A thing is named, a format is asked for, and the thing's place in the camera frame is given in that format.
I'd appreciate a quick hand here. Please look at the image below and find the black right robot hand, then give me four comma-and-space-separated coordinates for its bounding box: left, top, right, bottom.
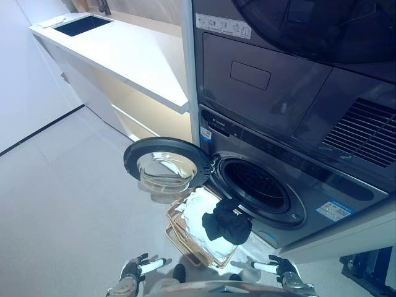
230, 254, 299, 280

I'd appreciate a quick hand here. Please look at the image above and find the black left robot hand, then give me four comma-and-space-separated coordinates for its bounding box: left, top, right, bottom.
122, 252, 173, 281

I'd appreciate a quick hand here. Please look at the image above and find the white cloth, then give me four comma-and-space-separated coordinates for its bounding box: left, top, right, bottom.
178, 187, 238, 262

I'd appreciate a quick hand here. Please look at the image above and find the black garment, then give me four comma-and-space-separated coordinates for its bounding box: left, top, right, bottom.
201, 199, 253, 246

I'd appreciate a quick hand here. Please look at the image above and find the dark grey front-load washing machine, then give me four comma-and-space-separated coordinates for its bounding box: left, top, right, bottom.
197, 103, 390, 249

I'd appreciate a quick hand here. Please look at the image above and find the white washer plinth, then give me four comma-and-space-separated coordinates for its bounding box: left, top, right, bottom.
280, 213, 396, 258

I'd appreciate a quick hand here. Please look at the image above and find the blue white energy label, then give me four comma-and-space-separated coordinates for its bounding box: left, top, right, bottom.
315, 198, 356, 222

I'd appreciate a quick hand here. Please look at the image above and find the round glass washer door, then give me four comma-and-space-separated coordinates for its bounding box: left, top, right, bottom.
123, 136, 215, 204

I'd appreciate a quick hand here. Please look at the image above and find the small blue barcode sticker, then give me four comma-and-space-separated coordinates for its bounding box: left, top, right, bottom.
199, 126, 214, 145

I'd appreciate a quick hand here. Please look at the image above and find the dark grey stacked dryer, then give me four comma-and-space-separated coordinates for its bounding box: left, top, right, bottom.
192, 0, 396, 187

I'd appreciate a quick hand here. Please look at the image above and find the white counter cabinet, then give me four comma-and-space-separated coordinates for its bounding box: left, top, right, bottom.
29, 12, 190, 144

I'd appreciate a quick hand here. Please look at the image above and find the white vertical side panel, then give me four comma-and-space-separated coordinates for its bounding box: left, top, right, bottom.
181, 0, 200, 146

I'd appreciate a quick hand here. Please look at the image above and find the dark rectangular sink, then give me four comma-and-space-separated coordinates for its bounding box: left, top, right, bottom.
51, 15, 114, 38

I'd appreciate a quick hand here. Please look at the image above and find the white instruction sticker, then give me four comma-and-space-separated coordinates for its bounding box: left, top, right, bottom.
195, 12, 252, 40

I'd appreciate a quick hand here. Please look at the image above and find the white board beside sink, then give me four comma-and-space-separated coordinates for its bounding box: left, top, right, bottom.
33, 17, 66, 29

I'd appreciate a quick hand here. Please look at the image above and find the dark metal faucet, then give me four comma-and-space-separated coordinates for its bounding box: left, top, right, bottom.
92, 0, 112, 16

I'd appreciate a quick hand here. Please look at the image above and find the wire laundry basket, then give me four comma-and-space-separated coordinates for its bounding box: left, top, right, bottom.
164, 184, 239, 269

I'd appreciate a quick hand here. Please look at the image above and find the black equipment frame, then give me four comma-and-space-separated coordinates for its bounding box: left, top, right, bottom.
339, 246, 396, 297

